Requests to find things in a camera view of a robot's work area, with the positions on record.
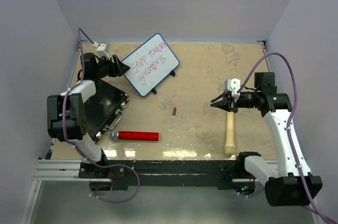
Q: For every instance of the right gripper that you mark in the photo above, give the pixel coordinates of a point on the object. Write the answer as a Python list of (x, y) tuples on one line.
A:
[(231, 106)]

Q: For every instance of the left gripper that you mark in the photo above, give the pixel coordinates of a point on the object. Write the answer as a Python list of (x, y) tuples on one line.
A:
[(118, 68)]

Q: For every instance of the blue framed whiteboard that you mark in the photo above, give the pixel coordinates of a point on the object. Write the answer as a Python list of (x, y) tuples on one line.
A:
[(150, 64)]

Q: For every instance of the purple whiteboard marker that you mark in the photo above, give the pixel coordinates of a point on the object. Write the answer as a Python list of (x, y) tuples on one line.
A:
[(217, 102)]

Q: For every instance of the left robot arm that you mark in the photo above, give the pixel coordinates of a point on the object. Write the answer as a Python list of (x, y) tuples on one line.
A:
[(66, 116)]

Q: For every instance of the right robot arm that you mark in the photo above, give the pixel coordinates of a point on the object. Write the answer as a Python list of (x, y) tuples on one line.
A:
[(292, 183)]

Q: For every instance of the black carrying case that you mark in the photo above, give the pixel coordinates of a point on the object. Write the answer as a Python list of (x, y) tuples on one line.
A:
[(103, 108)]

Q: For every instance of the red glitter microphone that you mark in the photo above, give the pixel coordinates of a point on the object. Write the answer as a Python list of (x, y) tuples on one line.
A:
[(133, 136)]

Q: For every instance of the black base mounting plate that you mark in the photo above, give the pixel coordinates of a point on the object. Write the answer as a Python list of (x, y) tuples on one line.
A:
[(223, 175)]

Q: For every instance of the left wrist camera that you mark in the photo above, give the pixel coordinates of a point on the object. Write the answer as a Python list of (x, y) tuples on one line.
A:
[(102, 49)]

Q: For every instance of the wire whiteboard stand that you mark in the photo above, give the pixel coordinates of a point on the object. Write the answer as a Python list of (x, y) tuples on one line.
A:
[(172, 73)]

